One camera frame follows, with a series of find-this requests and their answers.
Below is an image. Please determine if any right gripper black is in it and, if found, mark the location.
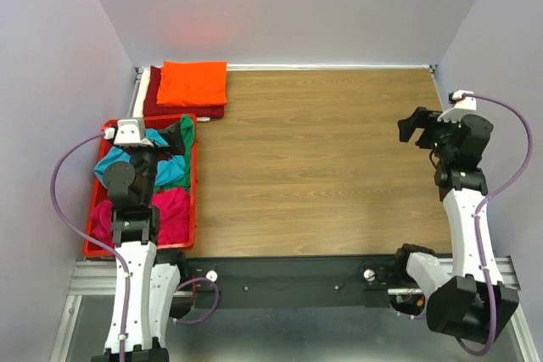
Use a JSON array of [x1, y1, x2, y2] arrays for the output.
[[397, 106, 464, 161]]

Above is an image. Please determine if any teal t shirt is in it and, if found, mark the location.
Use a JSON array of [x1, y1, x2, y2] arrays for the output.
[[93, 128, 187, 187]]

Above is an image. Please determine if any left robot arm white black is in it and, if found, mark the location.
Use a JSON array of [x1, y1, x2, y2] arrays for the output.
[[95, 118, 188, 361]]

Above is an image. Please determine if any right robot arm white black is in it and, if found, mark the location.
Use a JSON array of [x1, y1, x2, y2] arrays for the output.
[[390, 107, 519, 347]]

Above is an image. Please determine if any green t shirt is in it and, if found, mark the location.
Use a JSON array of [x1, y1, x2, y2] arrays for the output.
[[154, 114, 196, 193]]

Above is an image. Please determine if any folded dark red t shirt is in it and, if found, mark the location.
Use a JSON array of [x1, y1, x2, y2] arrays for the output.
[[143, 66, 225, 119]]

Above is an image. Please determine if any folded white t shirt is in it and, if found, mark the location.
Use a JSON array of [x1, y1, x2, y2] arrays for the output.
[[132, 67, 212, 123]]

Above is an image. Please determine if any folded orange t shirt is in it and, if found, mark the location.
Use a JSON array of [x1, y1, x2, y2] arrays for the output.
[[156, 61, 227, 108]]

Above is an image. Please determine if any magenta t shirt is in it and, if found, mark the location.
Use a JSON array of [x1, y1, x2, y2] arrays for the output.
[[90, 187, 190, 246]]

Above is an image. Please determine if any red plastic bin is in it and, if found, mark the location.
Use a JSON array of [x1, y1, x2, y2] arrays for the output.
[[82, 114, 197, 258]]

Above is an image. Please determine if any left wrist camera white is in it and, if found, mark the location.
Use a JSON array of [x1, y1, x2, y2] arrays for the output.
[[103, 117, 153, 148]]

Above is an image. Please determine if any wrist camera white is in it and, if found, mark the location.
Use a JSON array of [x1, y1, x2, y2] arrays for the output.
[[438, 90, 477, 123], [103, 117, 153, 148]]

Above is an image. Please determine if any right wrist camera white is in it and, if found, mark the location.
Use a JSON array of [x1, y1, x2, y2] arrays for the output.
[[438, 90, 477, 123]]

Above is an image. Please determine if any aluminium frame rail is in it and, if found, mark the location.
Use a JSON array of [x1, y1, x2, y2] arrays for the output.
[[49, 261, 540, 361]]

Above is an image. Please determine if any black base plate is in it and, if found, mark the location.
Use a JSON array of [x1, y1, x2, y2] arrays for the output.
[[170, 255, 426, 321]]

